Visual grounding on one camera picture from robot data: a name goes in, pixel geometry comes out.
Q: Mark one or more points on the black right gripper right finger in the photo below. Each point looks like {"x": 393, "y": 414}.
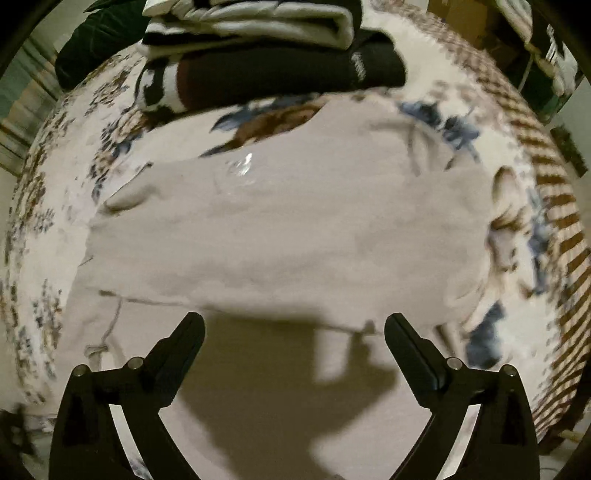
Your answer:
{"x": 503, "y": 443}

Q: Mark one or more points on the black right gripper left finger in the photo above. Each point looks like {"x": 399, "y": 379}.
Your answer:
{"x": 85, "y": 442}

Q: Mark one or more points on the striped clothes pile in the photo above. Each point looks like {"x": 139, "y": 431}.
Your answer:
{"x": 549, "y": 50}

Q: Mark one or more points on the floral blanket bedspread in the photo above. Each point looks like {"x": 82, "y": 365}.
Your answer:
{"x": 95, "y": 140}

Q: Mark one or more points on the dark green pillow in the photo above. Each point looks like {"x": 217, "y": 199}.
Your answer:
{"x": 110, "y": 27}

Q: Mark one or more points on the light grey garment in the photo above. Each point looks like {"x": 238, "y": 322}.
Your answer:
{"x": 294, "y": 250}

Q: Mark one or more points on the grey white folded garment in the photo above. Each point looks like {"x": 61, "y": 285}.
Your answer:
{"x": 326, "y": 23}

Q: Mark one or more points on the black folded garment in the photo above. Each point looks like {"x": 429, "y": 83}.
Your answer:
{"x": 238, "y": 73}

